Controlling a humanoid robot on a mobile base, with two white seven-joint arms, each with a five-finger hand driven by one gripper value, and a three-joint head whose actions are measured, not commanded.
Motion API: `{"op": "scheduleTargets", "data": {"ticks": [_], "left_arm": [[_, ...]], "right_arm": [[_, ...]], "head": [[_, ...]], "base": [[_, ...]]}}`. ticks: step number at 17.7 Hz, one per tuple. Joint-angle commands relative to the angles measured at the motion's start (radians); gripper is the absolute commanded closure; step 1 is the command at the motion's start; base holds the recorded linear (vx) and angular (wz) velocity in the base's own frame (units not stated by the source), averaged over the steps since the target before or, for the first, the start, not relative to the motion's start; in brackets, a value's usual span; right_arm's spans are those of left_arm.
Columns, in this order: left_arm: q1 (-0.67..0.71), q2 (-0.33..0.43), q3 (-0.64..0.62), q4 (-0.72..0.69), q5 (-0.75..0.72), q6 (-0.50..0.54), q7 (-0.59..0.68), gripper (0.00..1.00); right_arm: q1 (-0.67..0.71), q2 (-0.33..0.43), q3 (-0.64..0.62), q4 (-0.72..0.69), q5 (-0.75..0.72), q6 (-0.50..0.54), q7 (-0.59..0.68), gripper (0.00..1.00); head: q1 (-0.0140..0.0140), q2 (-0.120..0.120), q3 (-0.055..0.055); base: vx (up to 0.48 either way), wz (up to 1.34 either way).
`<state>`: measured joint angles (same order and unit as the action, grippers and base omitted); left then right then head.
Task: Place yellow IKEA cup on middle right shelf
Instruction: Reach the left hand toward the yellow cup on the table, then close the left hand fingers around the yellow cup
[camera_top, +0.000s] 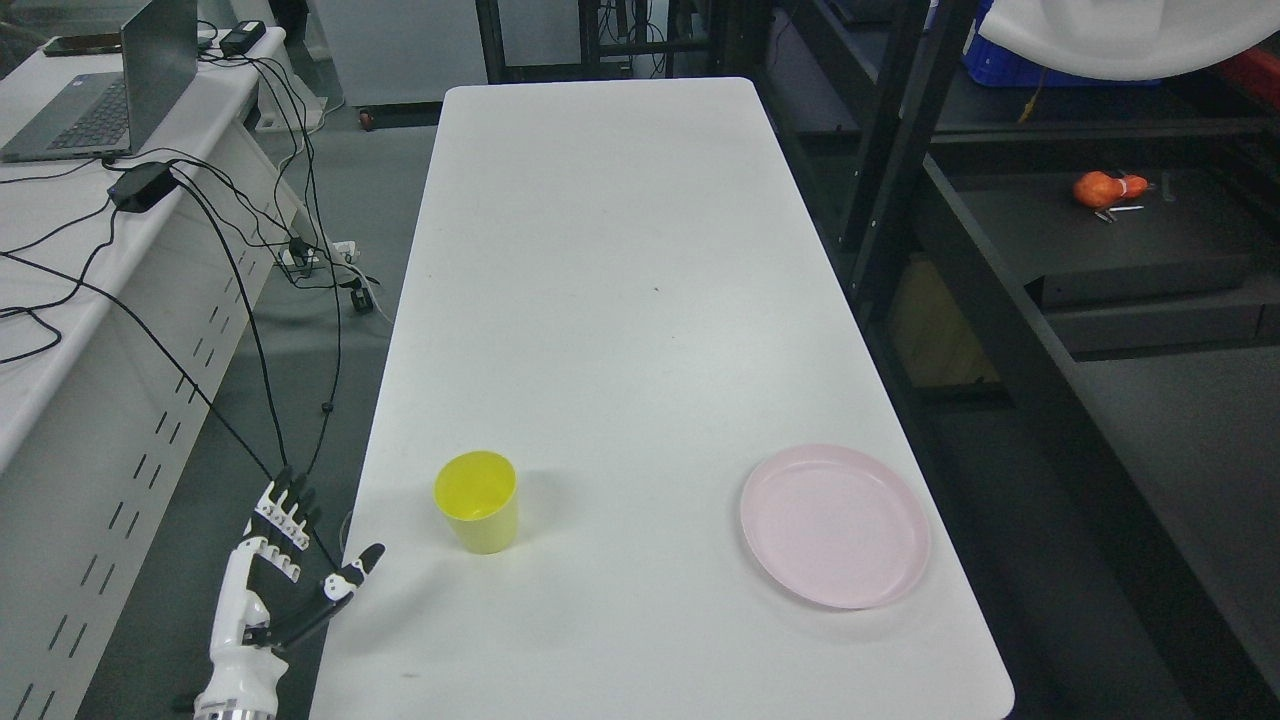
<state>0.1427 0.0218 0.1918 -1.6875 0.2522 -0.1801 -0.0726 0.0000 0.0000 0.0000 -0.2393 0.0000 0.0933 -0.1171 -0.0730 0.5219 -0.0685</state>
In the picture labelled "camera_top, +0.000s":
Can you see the white power strip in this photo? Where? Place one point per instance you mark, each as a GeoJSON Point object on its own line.
{"type": "Point", "coordinates": [299, 258]}

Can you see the pink plastic plate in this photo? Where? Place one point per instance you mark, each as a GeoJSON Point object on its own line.
{"type": "Point", "coordinates": [835, 526]}

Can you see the white folding table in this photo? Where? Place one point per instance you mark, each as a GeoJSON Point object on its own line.
{"type": "Point", "coordinates": [617, 286]}

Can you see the black phone on desk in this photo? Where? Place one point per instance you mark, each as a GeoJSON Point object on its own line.
{"type": "Point", "coordinates": [83, 45]}

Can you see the white perforated side desk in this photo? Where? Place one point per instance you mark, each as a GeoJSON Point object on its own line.
{"type": "Point", "coordinates": [124, 326]}

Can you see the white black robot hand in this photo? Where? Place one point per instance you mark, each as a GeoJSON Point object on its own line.
{"type": "Point", "coordinates": [247, 641]}

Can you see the yellow plastic cup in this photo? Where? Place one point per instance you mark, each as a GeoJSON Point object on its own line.
{"type": "Point", "coordinates": [477, 494]}

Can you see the black power adapter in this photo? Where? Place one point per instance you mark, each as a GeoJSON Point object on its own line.
{"type": "Point", "coordinates": [240, 39]}
{"type": "Point", "coordinates": [142, 187]}

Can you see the orange toy on shelf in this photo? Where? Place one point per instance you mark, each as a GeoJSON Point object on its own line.
{"type": "Point", "coordinates": [1098, 190]}

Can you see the grey laptop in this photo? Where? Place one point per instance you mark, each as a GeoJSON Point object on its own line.
{"type": "Point", "coordinates": [111, 115]}

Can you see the black metal shelf rack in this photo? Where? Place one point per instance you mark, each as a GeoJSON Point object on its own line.
{"type": "Point", "coordinates": [1093, 393]}

